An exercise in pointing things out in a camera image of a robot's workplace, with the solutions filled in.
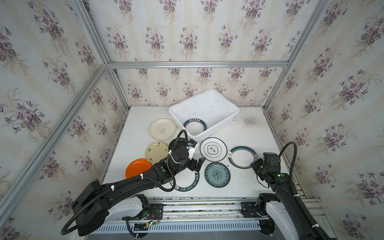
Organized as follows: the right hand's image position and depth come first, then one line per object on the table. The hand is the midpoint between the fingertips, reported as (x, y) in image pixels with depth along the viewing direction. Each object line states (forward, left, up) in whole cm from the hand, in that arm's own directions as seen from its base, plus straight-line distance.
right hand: (252, 164), depth 84 cm
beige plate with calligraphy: (+13, +58, -5) cm, 60 cm away
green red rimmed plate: (+33, +32, -4) cm, 46 cm away
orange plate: (+2, +67, -3) cm, 67 cm away
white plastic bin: (+49, +15, -3) cm, 51 cm away
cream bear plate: (+30, +55, -4) cm, 63 cm away
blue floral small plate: (-4, +20, -6) cm, 21 cm away
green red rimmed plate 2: (+7, +3, -5) cm, 9 cm away
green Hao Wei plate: (-7, +38, -4) cm, 39 cm away
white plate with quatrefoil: (+13, +20, -5) cm, 24 cm away
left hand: (+3, +31, +11) cm, 33 cm away
